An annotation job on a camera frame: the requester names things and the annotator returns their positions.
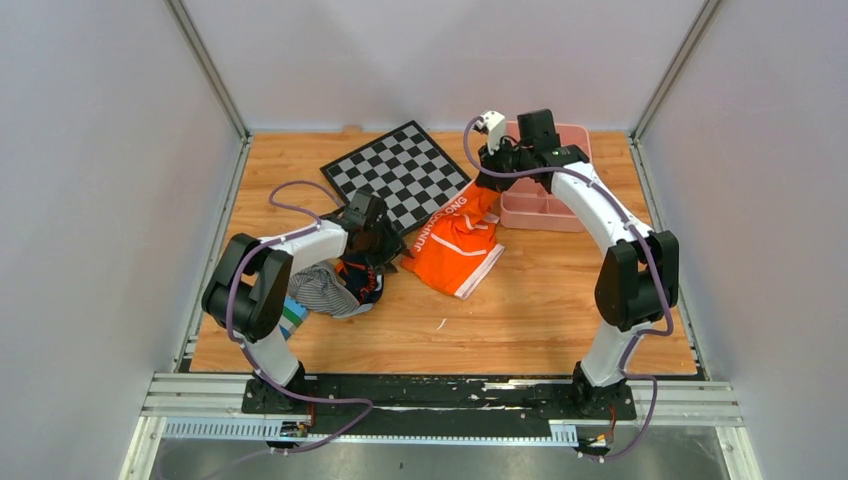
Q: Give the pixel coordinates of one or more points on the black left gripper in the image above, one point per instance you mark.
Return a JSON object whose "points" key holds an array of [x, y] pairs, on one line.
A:
{"points": [[394, 246]]}

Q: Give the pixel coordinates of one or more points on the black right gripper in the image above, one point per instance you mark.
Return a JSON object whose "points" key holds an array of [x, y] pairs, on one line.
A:
{"points": [[496, 183]]}

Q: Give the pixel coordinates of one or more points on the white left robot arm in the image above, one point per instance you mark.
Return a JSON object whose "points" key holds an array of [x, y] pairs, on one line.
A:
{"points": [[335, 265]]}

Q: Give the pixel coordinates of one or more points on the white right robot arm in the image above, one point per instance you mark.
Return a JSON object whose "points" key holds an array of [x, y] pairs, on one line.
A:
{"points": [[638, 278]]}

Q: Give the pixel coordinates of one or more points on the grey striped underwear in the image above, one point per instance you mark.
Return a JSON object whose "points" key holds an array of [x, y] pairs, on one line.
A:
{"points": [[319, 289]]}

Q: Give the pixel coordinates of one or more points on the black white checkerboard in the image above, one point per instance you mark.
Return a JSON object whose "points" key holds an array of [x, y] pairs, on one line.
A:
{"points": [[406, 168]]}

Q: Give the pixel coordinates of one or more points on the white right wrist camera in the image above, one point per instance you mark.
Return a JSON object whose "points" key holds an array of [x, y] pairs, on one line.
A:
{"points": [[494, 125]]}

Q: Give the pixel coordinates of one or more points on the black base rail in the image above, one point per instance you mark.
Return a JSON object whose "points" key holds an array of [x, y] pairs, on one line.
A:
{"points": [[428, 404]]}

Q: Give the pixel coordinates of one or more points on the white slotted cable duct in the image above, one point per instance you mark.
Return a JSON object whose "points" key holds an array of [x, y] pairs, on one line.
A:
{"points": [[554, 435]]}

